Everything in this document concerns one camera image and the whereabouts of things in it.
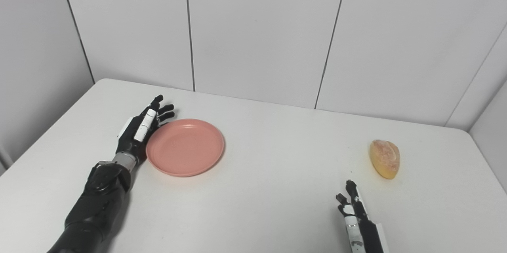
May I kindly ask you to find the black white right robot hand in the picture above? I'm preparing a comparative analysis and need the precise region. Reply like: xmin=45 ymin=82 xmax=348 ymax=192
xmin=336 ymin=180 xmax=391 ymax=253

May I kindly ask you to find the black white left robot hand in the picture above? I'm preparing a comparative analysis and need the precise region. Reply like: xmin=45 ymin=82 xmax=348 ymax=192
xmin=116 ymin=95 xmax=175 ymax=165

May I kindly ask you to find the pink round plate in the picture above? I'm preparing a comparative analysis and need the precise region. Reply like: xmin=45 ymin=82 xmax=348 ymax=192
xmin=146 ymin=118 xmax=225 ymax=177

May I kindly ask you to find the golden bread roll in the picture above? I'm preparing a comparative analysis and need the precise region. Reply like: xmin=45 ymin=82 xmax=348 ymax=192
xmin=370 ymin=139 xmax=400 ymax=179

